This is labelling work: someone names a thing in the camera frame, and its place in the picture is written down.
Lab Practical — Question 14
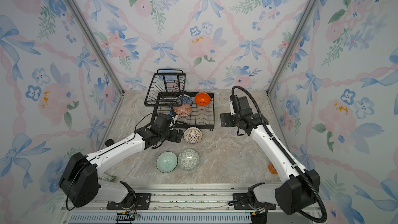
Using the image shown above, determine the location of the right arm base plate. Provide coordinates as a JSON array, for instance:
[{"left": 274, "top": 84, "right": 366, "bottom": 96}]
[{"left": 228, "top": 193, "right": 276, "bottom": 211}]

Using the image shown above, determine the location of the pale green bowl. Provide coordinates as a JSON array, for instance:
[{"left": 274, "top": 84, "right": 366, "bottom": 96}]
[{"left": 156, "top": 151, "right": 178, "bottom": 173}]

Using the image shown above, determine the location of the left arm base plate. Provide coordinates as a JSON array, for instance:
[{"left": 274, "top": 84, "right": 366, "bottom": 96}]
[{"left": 106, "top": 193, "right": 152, "bottom": 211}]

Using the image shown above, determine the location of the red white patterned bowl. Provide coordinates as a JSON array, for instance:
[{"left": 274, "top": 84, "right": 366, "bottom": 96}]
[{"left": 174, "top": 103, "right": 192, "bottom": 117}]

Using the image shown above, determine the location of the black corrugated cable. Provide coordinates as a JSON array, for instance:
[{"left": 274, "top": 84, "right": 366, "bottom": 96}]
[{"left": 231, "top": 85, "right": 328, "bottom": 224}]

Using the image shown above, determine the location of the orange bowl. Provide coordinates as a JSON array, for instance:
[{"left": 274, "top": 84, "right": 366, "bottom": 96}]
[{"left": 194, "top": 92, "right": 211, "bottom": 106}]

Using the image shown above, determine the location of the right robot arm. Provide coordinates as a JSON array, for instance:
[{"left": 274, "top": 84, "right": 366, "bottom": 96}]
[{"left": 220, "top": 95, "right": 320, "bottom": 215}]

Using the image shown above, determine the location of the green packet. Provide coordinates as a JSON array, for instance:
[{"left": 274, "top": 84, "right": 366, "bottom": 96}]
[{"left": 101, "top": 173, "right": 116, "bottom": 182}]

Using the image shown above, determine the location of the green white patterned bowl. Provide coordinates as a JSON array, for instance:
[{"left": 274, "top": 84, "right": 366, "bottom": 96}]
[{"left": 178, "top": 149, "right": 200, "bottom": 171}]

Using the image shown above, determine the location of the white brown patterned bowl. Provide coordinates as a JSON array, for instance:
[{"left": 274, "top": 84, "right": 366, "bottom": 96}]
[{"left": 183, "top": 127, "right": 203, "bottom": 144}]

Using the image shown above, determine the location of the blue floral bowl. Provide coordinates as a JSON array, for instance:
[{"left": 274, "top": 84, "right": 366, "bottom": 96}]
[{"left": 176, "top": 94, "right": 193, "bottom": 106}]

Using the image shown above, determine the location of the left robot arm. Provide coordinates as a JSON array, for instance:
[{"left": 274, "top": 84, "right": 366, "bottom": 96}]
[{"left": 59, "top": 112, "right": 183, "bottom": 211}]

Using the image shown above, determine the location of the black wire dish rack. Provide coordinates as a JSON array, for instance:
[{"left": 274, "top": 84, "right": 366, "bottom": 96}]
[{"left": 144, "top": 69, "right": 215, "bottom": 131}]

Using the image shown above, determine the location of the left dark cap bottle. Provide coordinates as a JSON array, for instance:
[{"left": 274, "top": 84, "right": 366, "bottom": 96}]
[{"left": 105, "top": 139, "right": 115, "bottom": 147}]

